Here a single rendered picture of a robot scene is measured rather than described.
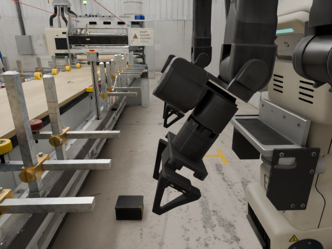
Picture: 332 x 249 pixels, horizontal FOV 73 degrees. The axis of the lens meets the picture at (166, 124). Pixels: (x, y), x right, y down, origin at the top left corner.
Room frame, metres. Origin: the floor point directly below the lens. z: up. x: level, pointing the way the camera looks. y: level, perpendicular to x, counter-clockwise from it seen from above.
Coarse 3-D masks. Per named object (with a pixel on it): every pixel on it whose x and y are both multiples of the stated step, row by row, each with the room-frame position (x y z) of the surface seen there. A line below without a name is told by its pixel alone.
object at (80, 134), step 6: (36, 132) 1.03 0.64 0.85; (42, 132) 1.03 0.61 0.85; (48, 132) 1.03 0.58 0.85; (66, 132) 1.03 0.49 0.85; (72, 132) 1.03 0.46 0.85; (78, 132) 1.03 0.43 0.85; (84, 132) 1.03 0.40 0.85; (90, 132) 1.03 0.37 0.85; (96, 132) 1.03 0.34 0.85; (102, 132) 1.03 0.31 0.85; (108, 132) 1.03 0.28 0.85; (114, 132) 1.03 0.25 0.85; (36, 138) 1.02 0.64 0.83; (42, 138) 1.02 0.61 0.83; (48, 138) 1.02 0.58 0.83; (66, 138) 1.02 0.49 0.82; (72, 138) 1.02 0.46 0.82; (78, 138) 1.03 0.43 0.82; (84, 138) 1.03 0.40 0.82; (90, 138) 1.03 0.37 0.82
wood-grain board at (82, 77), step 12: (72, 72) 3.36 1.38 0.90; (84, 72) 3.36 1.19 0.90; (24, 84) 2.22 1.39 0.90; (36, 84) 2.22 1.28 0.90; (60, 84) 2.22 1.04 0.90; (72, 84) 2.22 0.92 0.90; (84, 84) 2.22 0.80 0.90; (0, 96) 1.65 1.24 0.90; (24, 96) 1.65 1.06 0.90; (36, 96) 1.65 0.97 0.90; (60, 96) 1.65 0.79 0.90; (72, 96) 1.68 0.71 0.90; (0, 108) 1.31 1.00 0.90; (36, 108) 1.31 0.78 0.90; (0, 120) 1.08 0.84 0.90; (12, 120) 1.08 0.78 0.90; (0, 132) 0.91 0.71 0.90; (12, 132) 0.93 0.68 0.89
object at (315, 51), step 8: (328, 32) 0.35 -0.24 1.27; (312, 40) 0.36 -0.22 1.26; (320, 40) 0.35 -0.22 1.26; (328, 40) 0.33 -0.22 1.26; (312, 48) 0.35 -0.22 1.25; (320, 48) 0.33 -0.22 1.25; (328, 48) 0.32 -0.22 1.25; (304, 56) 0.36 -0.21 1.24; (312, 56) 0.34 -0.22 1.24; (320, 56) 0.33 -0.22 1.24; (304, 64) 0.36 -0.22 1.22; (312, 64) 0.34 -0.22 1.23; (320, 64) 0.33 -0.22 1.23; (312, 72) 0.35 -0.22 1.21; (320, 72) 0.33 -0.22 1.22; (312, 80) 0.37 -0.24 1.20; (320, 80) 0.35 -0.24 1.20; (328, 80) 0.32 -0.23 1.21
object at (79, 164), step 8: (56, 160) 0.80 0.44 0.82; (64, 160) 0.80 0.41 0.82; (72, 160) 0.80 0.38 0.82; (80, 160) 0.80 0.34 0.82; (88, 160) 0.80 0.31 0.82; (96, 160) 0.80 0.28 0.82; (104, 160) 0.80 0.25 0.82; (0, 168) 0.77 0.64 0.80; (8, 168) 0.77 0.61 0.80; (16, 168) 0.77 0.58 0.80; (48, 168) 0.77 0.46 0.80; (56, 168) 0.78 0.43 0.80; (64, 168) 0.78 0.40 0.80; (72, 168) 0.78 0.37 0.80; (80, 168) 0.78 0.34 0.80; (88, 168) 0.78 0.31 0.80; (96, 168) 0.78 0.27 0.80; (104, 168) 0.78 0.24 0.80
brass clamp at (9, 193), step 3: (3, 189) 0.59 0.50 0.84; (6, 189) 0.59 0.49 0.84; (9, 189) 0.59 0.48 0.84; (3, 192) 0.57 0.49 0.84; (6, 192) 0.57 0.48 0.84; (9, 192) 0.58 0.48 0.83; (0, 195) 0.56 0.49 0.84; (3, 195) 0.56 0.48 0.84; (6, 195) 0.56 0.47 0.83; (9, 195) 0.57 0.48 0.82; (12, 195) 0.59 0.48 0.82; (0, 198) 0.54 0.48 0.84; (3, 198) 0.55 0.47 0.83; (6, 198) 0.56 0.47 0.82; (9, 198) 0.57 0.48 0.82; (12, 198) 0.58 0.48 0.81; (0, 201) 0.54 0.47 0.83; (0, 213) 0.52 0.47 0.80; (0, 216) 0.52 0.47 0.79
